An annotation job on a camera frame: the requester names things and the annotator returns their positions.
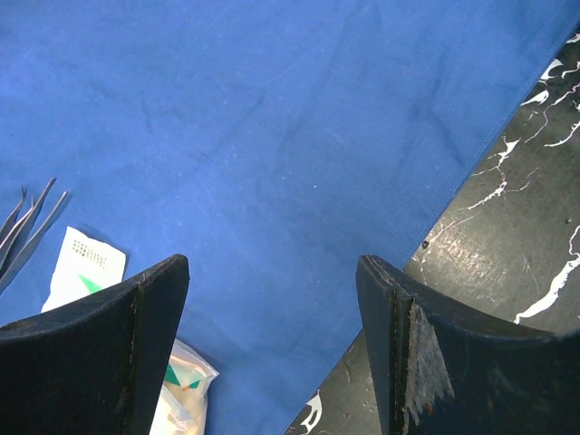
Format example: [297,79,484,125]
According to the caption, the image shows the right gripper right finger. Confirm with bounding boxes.
[355,255,579,434]

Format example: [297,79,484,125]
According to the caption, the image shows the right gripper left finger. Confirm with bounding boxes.
[1,254,189,434]

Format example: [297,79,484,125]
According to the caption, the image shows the green suture packet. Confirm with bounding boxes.
[150,339,219,435]

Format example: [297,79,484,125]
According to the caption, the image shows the white packet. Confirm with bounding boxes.
[41,227,127,313]

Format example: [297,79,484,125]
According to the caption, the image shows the steel forceps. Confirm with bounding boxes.
[1,178,69,293]

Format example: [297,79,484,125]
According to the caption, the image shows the blue surgical drape cloth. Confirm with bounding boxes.
[1,1,579,434]

